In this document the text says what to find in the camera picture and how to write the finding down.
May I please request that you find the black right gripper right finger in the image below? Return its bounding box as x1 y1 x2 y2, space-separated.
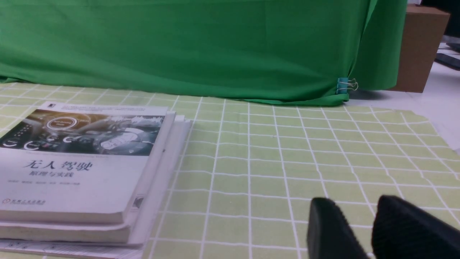
372 195 460 259

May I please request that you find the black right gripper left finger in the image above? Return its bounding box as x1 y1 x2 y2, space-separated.
306 197 368 259

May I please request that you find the green checkered tablecloth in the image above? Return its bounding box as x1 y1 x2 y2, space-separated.
0 83 459 259

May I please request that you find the teal binder clip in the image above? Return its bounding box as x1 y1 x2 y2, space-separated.
336 77 359 95

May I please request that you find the green backdrop cloth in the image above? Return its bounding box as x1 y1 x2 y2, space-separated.
0 0 407 106

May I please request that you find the brown cardboard box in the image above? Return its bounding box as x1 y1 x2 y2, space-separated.
390 4 450 93

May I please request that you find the top book with car cover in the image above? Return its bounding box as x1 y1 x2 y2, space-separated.
0 101 176 224

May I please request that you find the bottom thin white booklet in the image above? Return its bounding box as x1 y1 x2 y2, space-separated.
1 116 191 259

